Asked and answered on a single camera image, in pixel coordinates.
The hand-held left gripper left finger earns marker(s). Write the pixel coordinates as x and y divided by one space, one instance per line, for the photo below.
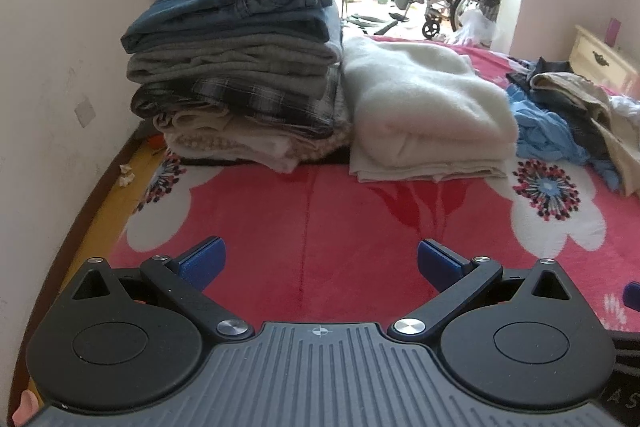
202 262

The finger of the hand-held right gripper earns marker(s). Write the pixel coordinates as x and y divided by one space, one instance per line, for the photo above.
632 294

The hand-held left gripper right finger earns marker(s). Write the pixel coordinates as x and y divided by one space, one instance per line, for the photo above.
440 262

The white deer embroidered sweater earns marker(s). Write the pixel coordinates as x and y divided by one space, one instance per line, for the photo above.
425 97

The stack of folded clothes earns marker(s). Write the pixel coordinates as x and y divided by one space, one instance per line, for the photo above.
225 57

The white hoodie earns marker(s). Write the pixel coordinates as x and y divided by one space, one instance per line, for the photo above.
425 169

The crumpled white paper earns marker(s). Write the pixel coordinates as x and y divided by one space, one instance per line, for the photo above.
127 174

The pink flower print blanket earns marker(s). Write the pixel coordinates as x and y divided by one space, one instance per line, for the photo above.
325 217

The beige pants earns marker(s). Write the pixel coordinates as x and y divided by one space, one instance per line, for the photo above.
625 142

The blue shirt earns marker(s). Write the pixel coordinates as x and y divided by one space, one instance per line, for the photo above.
545 132

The white shirt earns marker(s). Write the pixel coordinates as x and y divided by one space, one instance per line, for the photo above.
627 107

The dark navy trousers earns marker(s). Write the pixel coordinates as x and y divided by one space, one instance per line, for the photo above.
545 92

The white plastic bag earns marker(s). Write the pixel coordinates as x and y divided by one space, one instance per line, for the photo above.
472 27

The cream nightstand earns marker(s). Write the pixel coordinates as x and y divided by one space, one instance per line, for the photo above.
600 57

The pink cup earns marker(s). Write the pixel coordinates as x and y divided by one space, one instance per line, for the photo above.
612 32

